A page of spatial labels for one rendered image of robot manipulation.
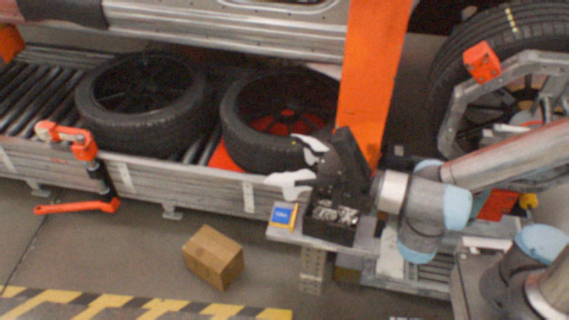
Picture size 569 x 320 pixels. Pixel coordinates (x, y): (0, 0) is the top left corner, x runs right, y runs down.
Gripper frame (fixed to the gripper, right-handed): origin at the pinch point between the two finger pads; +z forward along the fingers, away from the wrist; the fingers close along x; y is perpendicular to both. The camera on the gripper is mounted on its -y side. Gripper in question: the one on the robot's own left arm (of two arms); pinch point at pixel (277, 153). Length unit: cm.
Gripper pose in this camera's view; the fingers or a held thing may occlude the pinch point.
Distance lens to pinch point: 83.1
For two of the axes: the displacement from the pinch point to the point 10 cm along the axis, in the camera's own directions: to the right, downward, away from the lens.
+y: -0.5, 7.8, 6.2
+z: -9.4, -2.4, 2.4
